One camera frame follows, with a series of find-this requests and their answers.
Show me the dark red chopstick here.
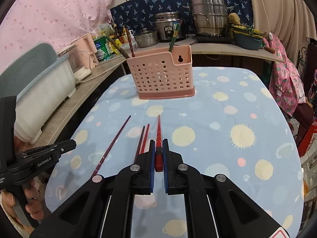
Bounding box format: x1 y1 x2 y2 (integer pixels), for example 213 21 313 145
134 126 145 163

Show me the dark maroon chopstick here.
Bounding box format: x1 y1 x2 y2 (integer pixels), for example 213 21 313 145
91 115 131 177
125 27 135 57

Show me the brown chopstick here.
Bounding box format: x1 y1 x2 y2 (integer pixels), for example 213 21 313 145
109 38 130 59

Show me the green chopstick single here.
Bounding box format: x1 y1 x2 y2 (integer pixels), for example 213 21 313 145
169 19 183 53

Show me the green chopstick group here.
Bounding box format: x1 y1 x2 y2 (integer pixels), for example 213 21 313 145
105 36 124 53

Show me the person's left hand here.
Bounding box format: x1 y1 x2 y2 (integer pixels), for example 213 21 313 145
1 173 44 234

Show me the white dish drainer bin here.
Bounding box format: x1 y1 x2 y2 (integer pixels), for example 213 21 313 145
1 43 76 144

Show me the blue planet pattern tablecloth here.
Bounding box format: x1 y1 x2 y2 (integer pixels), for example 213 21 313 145
45 67 304 237

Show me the pink perforated utensil holder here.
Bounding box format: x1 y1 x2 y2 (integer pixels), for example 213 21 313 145
126 45 195 99

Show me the green tin can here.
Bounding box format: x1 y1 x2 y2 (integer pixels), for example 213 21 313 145
94 36 111 61

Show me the pink electric kettle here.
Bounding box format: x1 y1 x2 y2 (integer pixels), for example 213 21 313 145
73 33 99 69

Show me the small steel lidded pot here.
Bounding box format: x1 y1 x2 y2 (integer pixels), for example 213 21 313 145
135 28 158 48

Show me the pink floral hanging garment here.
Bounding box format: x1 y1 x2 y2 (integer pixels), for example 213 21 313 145
263 34 306 116

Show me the blue bowl stack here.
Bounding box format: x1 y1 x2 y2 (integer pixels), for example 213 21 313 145
230 24 263 51

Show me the steel rice cooker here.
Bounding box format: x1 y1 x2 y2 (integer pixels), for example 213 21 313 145
155 12 182 42

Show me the pink dotted curtain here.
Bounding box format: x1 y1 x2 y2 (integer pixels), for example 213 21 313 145
1 0 112 71

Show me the navy floral backsplash cloth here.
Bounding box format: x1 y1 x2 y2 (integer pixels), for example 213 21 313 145
111 0 254 34

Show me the stacked steel steamer pot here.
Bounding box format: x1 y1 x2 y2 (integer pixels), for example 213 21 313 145
190 0 234 37

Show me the beige curtain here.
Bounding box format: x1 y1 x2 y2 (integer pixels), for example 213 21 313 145
251 0 316 63

